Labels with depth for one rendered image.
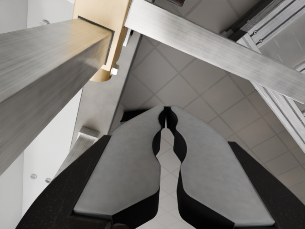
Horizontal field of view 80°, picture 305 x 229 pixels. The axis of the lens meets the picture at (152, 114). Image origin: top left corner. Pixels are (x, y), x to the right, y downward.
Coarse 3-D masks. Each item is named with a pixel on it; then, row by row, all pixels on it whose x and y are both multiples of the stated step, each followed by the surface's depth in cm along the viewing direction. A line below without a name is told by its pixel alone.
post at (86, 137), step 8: (80, 136) 41; (88, 136) 42; (96, 136) 42; (80, 144) 39; (88, 144) 40; (72, 152) 37; (80, 152) 38; (64, 160) 35; (72, 160) 35; (64, 168) 33; (56, 176) 32
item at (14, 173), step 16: (0, 0) 31; (16, 0) 34; (0, 16) 32; (16, 16) 36; (0, 32) 33; (16, 160) 57; (0, 176) 51; (16, 176) 61; (0, 192) 54; (16, 192) 66; (0, 208) 58; (16, 208) 71; (0, 224) 62; (16, 224) 78
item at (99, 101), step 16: (128, 32) 30; (128, 48) 33; (128, 64) 35; (112, 80) 37; (96, 96) 39; (112, 96) 39; (80, 112) 41; (96, 112) 41; (112, 112) 41; (80, 128) 43; (96, 128) 43
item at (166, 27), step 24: (72, 0) 18; (144, 0) 18; (144, 24) 19; (168, 24) 19; (192, 24) 19; (192, 48) 20; (216, 48) 20; (240, 48) 20; (240, 72) 21; (264, 72) 21; (288, 72) 21; (288, 96) 23
